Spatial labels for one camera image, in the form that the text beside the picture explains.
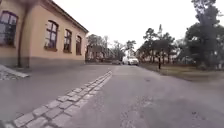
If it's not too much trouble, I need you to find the cobblestone strip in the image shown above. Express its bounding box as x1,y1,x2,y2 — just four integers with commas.
0,69,114,128

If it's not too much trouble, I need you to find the white car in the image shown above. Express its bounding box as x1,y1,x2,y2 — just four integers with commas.
122,55,140,66

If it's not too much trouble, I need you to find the grey asphalt road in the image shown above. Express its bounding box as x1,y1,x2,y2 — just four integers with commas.
63,64,224,128

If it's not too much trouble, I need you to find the yellow building with dark windows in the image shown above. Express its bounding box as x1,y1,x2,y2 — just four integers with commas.
0,0,90,70

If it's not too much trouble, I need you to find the dark car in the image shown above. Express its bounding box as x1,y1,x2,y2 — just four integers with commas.
111,59,123,66

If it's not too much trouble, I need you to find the pale stone kerb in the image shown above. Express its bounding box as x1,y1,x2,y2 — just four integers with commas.
0,64,30,81

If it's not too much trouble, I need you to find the dark post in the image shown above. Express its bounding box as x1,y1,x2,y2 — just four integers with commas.
157,54,162,70

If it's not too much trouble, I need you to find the group of bare trees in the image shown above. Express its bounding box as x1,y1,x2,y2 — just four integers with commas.
85,33,138,63

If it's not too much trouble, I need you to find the distant brown building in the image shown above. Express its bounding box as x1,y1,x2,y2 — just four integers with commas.
85,44,113,63

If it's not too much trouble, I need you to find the row of dark trees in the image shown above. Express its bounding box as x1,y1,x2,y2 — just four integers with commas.
136,0,224,71

